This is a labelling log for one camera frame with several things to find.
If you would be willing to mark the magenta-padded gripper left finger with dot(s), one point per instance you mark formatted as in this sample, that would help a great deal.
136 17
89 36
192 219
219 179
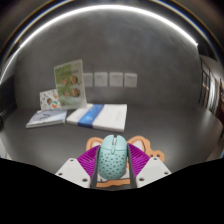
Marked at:
83 163

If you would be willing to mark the teal perforated computer mouse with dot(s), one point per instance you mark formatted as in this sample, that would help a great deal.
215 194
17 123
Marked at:
112 156

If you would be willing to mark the white sticker sheet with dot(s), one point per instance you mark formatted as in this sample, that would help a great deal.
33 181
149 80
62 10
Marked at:
49 100

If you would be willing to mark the black framed glass door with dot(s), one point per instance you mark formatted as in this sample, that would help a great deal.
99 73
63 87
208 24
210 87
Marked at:
206 83

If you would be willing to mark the grey printed book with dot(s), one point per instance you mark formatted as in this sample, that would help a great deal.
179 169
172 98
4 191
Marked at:
46 118

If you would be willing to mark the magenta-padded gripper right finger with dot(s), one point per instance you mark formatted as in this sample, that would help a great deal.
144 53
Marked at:
141 163

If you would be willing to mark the orange-edged shaped mouse pad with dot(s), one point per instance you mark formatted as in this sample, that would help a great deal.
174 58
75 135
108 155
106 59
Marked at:
91 143

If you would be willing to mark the white wall socket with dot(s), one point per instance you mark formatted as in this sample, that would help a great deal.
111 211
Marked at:
88 80
100 79
130 80
116 79

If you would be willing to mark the white box with blue stripe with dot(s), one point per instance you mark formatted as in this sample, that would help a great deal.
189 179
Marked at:
100 116

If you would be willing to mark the green poster with food photos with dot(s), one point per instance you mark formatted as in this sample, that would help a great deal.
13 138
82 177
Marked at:
70 83

